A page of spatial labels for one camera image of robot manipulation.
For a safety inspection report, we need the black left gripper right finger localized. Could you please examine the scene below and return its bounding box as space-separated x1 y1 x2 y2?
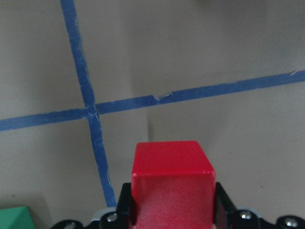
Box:
213 182 237 229

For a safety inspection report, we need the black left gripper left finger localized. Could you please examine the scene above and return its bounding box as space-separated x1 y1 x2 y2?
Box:
116 183 137 229

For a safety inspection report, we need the red wooden block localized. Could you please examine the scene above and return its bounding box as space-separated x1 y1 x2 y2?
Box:
131 141 215 229

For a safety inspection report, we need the green wooden block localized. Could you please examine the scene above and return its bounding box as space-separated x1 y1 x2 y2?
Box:
0 206 35 229

